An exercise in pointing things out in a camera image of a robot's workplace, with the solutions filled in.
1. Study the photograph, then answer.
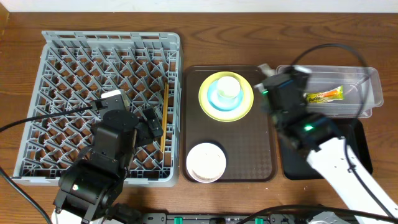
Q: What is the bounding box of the yellow green snack wrapper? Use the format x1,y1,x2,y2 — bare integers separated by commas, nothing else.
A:
304,85,344,103

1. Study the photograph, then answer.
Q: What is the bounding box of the white paper bowl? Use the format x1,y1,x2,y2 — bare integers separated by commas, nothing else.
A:
186,142,226,184

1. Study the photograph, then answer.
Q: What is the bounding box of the white paper tissue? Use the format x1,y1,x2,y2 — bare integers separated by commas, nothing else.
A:
257,63,276,77

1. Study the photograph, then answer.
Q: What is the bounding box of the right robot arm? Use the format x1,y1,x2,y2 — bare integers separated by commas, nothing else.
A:
254,65,397,223

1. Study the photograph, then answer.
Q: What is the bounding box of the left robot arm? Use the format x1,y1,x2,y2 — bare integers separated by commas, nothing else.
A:
53,108,163,223

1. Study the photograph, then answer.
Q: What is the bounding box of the grey plastic dishwasher rack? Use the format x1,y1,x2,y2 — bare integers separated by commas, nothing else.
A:
12,30,183,187

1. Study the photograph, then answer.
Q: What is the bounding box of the yellow plate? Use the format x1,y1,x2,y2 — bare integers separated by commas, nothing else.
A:
198,72,254,122

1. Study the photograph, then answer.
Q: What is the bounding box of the clear plastic bin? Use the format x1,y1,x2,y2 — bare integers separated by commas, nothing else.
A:
273,64,384,119

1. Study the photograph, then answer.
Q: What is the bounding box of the cream white cup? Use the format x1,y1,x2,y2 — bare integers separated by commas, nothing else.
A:
216,76,241,98

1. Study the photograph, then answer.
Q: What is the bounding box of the dark brown serving tray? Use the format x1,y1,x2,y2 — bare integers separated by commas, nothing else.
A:
180,65,277,182

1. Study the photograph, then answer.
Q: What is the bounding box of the light blue bowl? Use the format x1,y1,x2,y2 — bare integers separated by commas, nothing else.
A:
207,80,243,111

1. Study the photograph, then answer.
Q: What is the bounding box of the black plastic tray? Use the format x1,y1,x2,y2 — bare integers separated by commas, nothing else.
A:
278,118,373,180

